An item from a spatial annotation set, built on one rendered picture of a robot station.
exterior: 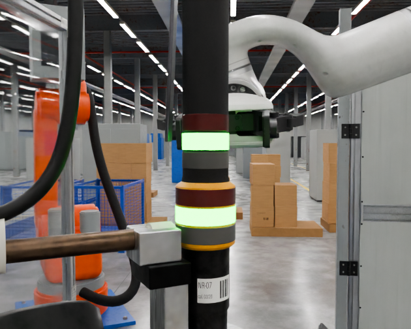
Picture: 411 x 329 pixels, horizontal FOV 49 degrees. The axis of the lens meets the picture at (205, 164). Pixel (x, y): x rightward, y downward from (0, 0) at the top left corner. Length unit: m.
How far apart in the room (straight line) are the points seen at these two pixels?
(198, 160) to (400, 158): 1.91
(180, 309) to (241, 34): 0.43
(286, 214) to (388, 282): 5.74
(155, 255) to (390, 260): 1.98
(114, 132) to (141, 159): 2.84
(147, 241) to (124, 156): 8.01
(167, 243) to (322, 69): 0.42
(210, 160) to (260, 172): 7.48
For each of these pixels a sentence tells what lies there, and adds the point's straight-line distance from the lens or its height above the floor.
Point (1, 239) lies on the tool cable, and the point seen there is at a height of 1.54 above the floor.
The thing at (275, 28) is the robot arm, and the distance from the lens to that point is 0.65.
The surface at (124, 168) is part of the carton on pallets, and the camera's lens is 8.28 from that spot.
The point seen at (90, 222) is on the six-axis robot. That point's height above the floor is 0.90.
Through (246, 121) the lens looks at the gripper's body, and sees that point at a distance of 0.50.
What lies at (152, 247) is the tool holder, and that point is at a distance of 0.30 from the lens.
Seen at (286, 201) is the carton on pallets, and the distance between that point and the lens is 7.88.
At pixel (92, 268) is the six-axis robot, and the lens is 4.22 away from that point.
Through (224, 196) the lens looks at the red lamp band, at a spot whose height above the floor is 1.56.
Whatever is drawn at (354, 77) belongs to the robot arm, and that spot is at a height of 1.69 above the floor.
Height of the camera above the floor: 1.60
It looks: 3 degrees down
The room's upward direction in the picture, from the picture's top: straight up
